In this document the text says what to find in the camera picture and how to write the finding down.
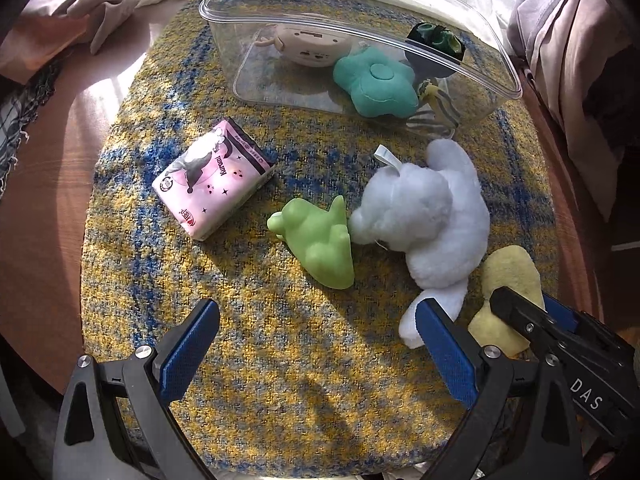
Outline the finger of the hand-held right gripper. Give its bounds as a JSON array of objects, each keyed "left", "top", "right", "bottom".
[
  {"left": 489, "top": 286, "right": 583, "bottom": 367},
  {"left": 542, "top": 293, "right": 582, "bottom": 335}
]

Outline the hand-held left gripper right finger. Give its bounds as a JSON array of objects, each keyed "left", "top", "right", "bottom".
[{"left": 414, "top": 297, "right": 587, "bottom": 480}]

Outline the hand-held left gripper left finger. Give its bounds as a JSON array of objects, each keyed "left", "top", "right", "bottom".
[{"left": 52, "top": 298, "right": 221, "bottom": 480}]

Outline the yellow-green plush toy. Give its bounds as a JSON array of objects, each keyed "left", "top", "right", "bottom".
[{"left": 467, "top": 245, "right": 546, "bottom": 357}]

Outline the striped yellow toy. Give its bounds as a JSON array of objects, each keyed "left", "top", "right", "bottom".
[{"left": 417, "top": 80, "right": 462, "bottom": 132}]

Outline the teal flower plush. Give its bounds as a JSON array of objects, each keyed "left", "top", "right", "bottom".
[{"left": 333, "top": 45, "right": 420, "bottom": 117}]

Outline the dark toy with green rings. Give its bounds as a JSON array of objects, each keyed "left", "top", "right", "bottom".
[{"left": 405, "top": 21, "right": 466, "bottom": 79}]

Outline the clear plastic container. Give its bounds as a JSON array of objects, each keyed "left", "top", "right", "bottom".
[{"left": 199, "top": 0, "right": 524, "bottom": 137}]

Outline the beige pig toy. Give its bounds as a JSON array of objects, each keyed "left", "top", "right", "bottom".
[{"left": 254, "top": 12, "right": 352, "bottom": 67}]

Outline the yellow blue plaid mat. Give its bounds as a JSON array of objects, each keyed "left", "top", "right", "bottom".
[{"left": 80, "top": 0, "right": 559, "bottom": 477}]

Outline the white plush toy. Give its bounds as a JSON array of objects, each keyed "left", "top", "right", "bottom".
[{"left": 348, "top": 138, "right": 491, "bottom": 350}]

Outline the green frog toy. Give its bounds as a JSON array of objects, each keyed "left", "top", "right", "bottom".
[{"left": 266, "top": 195, "right": 356, "bottom": 291}]

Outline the pink tissue pack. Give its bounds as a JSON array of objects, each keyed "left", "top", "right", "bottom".
[{"left": 152, "top": 118, "right": 276, "bottom": 242}]

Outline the mauve curtain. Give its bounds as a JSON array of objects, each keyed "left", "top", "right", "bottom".
[{"left": 507, "top": 0, "right": 640, "bottom": 223}]

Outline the checked fringed cloth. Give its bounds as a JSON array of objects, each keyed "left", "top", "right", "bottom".
[{"left": 0, "top": 57, "right": 63, "bottom": 198}]

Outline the pink curtain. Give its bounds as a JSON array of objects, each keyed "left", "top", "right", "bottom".
[{"left": 0, "top": 0, "right": 153, "bottom": 87}]

